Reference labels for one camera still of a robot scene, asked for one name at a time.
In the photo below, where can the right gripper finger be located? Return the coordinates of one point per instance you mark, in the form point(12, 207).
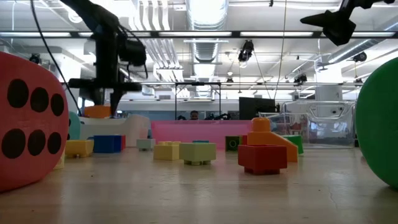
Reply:
point(337, 28)

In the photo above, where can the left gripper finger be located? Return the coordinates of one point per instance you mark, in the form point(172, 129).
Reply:
point(91, 97)
point(115, 99)

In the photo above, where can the orange toy block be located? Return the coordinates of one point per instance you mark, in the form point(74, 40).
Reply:
point(96, 112)

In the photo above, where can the teal foam die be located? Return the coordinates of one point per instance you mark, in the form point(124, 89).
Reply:
point(74, 127)

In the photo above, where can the small red toy block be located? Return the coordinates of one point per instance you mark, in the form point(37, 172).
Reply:
point(123, 142)

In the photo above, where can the blue toy block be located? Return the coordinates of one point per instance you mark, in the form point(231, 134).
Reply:
point(104, 143)

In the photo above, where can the wide yellow toy block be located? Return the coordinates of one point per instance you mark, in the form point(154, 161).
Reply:
point(77, 147)

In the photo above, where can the small yellow toy block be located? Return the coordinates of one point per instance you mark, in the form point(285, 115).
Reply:
point(60, 161)

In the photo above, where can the red foam die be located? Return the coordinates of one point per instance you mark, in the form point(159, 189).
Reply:
point(37, 174)

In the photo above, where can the green foam die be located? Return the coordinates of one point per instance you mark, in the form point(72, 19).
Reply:
point(379, 124)

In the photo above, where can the green studded toy block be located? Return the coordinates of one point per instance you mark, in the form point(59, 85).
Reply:
point(297, 141)

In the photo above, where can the large orange sloped block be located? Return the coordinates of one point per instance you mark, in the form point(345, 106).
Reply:
point(270, 137)

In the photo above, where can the red stepped toy block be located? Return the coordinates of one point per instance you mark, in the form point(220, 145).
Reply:
point(244, 140)

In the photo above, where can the red square toy block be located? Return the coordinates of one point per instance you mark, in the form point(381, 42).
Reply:
point(262, 158)

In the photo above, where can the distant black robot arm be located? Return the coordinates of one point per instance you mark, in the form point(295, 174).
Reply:
point(181, 118)
point(222, 117)

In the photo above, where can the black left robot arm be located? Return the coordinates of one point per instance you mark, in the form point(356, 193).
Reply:
point(93, 12)

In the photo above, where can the white plastic bin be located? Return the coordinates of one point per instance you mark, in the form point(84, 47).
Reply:
point(133, 127)

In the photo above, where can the yellow studded toy block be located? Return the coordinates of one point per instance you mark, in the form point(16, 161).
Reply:
point(166, 152)

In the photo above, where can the pink plastic bin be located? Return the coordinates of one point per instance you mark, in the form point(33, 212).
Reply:
point(186, 130)

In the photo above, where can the person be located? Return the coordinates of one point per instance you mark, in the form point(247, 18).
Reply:
point(194, 115)

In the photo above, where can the cyan studded toy block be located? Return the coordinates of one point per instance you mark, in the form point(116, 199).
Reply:
point(200, 141)

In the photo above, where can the clear plastic bin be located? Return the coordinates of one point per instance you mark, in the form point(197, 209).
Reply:
point(326, 124)

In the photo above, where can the black overhead crossbar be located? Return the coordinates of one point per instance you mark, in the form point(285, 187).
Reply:
point(235, 34)

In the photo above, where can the black computer monitor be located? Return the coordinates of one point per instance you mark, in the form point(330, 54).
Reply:
point(256, 109)

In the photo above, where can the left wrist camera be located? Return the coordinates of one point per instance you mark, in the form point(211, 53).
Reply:
point(133, 53)

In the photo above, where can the hanging black camera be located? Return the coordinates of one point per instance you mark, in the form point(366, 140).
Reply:
point(35, 58)
point(360, 57)
point(246, 51)
point(301, 79)

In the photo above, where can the silver ceiling duct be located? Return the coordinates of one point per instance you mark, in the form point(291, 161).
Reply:
point(206, 18)

